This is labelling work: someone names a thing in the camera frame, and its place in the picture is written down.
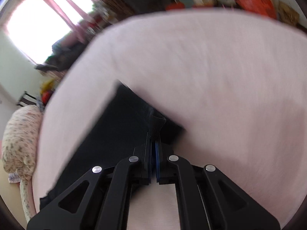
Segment black pants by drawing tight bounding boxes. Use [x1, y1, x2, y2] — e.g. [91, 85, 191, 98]
[40, 84, 183, 209]

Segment bear print pillow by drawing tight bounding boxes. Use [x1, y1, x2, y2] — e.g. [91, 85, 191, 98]
[20, 180, 36, 223]

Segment purple patterned pillow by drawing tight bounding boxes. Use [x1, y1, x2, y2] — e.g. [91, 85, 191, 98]
[8, 173, 21, 183]

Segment rolled bear print quilt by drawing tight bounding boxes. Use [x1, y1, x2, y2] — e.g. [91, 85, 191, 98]
[2, 105, 43, 181]

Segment pink bed sheet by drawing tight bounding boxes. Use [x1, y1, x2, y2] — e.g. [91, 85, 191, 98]
[32, 9, 306, 227]

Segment yellow plush toy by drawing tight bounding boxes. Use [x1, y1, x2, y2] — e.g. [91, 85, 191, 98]
[40, 78, 60, 97]

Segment chair with dark clothes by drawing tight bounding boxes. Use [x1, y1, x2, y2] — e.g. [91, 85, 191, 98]
[35, 32, 89, 73]

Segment pink curtains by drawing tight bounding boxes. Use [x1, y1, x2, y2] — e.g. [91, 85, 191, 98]
[43, 0, 99, 43]

